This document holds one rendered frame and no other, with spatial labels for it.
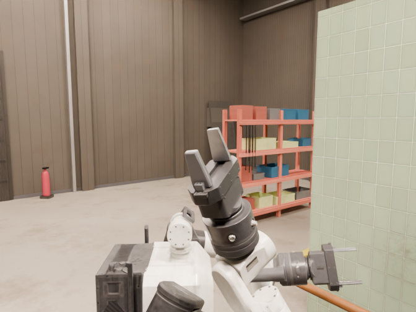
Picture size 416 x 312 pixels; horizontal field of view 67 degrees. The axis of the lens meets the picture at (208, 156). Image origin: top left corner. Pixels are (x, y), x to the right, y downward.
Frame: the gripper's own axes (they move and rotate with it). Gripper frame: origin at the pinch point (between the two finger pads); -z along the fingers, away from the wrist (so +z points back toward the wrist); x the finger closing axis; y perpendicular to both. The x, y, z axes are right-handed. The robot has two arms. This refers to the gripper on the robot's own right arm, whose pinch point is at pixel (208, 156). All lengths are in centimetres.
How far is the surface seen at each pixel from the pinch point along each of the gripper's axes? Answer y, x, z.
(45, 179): -649, 348, 192
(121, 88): -578, 615, 74
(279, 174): -144, 444, 265
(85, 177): -637, 433, 241
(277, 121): -134, 468, 171
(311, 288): -1, 39, 74
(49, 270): -334, 115, 189
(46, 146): -669, 402, 133
